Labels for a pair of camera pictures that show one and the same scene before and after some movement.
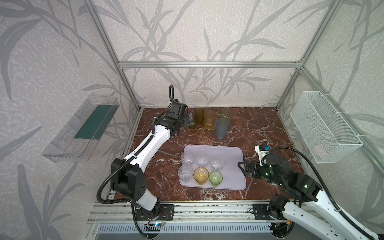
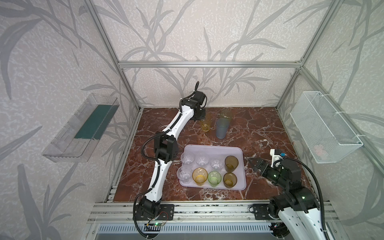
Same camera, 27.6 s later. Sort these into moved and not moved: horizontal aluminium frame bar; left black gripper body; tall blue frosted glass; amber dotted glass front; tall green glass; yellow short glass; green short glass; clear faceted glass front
Moved: amber dotted glass front; left black gripper body
Not moved: tall green glass; green short glass; clear faceted glass front; tall blue frosted glass; yellow short glass; horizontal aluminium frame bar
